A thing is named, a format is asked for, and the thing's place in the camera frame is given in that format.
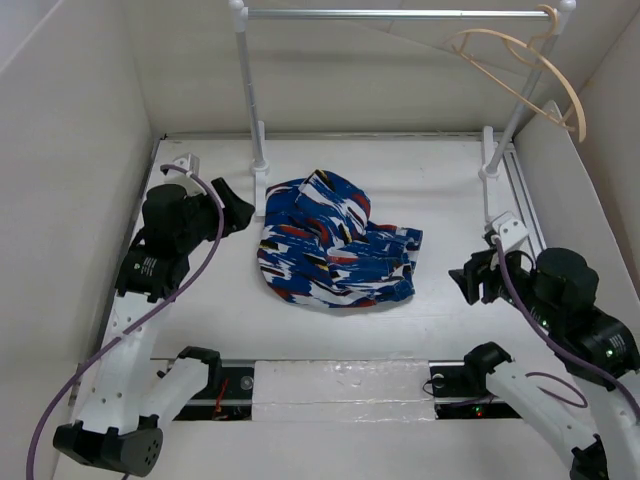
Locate white metal clothes rack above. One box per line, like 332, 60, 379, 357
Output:
223, 1, 561, 219

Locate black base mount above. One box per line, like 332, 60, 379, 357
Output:
422, 362, 519, 420
174, 363, 255, 421

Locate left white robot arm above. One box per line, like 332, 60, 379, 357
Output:
53, 178, 255, 477

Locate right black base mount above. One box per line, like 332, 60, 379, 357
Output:
422, 362, 519, 420

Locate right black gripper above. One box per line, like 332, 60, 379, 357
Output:
448, 239, 559, 327

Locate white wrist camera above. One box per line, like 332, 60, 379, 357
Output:
484, 211, 529, 252
173, 153, 200, 175

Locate blue patterned trousers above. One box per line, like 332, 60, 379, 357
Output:
257, 169, 423, 308

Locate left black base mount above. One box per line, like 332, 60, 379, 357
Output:
174, 363, 255, 421

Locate wooden clothes hanger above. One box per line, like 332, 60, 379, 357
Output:
449, 1, 587, 143

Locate aluminium rail right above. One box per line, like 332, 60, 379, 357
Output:
503, 146, 547, 256

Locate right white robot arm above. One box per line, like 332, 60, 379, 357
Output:
449, 246, 639, 479

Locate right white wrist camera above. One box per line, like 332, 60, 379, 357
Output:
484, 211, 529, 252

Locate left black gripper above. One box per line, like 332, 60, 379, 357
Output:
177, 178, 253, 252

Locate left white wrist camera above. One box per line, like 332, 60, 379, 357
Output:
173, 153, 200, 175

